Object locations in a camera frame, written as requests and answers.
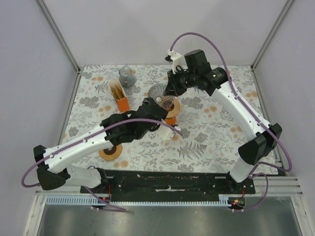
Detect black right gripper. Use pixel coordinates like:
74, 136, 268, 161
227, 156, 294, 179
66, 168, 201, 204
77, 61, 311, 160
165, 67, 199, 97

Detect ribbed glass coffee dripper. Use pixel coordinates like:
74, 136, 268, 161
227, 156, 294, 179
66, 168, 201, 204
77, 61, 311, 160
148, 84, 175, 109

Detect bamboo ring dripper stand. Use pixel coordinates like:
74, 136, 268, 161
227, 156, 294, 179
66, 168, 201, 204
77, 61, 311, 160
166, 99, 181, 119

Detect orange coffee filter box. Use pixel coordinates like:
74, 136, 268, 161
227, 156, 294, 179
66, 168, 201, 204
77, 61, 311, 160
108, 79, 130, 113

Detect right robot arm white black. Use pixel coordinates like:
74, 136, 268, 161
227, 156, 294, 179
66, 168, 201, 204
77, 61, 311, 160
164, 50, 282, 194

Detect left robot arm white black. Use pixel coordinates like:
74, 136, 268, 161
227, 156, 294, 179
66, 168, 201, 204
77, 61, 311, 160
33, 98, 168, 193

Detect grey ribbed glass carafe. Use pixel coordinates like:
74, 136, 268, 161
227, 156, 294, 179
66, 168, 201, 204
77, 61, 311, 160
119, 65, 136, 89

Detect floral patterned table mat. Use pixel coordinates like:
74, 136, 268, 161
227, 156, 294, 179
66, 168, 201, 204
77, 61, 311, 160
53, 63, 279, 175

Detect brown filters in box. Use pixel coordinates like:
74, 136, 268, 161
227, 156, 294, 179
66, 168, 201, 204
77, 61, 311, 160
110, 85, 125, 100

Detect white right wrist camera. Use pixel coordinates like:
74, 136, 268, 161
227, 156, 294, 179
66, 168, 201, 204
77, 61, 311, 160
165, 50, 186, 74

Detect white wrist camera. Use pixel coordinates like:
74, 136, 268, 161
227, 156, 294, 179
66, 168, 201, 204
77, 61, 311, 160
155, 125, 176, 140
165, 50, 186, 74

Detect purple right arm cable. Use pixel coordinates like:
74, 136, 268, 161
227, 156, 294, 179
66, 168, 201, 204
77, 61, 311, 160
169, 32, 293, 213

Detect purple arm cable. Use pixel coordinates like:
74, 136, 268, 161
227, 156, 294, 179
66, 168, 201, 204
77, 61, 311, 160
169, 32, 293, 213
20, 118, 184, 212

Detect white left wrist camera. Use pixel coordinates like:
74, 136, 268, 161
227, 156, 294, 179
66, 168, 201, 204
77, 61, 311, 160
155, 125, 176, 140

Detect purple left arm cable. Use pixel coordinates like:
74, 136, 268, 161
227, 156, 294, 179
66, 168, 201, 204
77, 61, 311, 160
20, 118, 184, 212

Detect aluminium frame post right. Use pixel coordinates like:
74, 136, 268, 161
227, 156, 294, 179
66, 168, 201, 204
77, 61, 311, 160
251, 0, 296, 71

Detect aluminium frame post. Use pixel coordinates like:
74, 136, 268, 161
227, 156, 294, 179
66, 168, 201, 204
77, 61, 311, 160
251, 0, 296, 71
35, 0, 81, 74

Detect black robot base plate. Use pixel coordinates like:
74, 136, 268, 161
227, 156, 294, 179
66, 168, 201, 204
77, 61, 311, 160
92, 170, 255, 201

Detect aluminium rail front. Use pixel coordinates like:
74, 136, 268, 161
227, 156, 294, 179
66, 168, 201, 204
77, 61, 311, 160
35, 176, 303, 197

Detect aluminium frame post left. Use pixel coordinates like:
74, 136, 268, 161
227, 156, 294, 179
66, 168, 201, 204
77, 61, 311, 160
35, 0, 81, 74

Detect light blue cable duct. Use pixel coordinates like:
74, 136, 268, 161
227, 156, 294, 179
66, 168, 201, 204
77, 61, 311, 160
46, 195, 240, 207

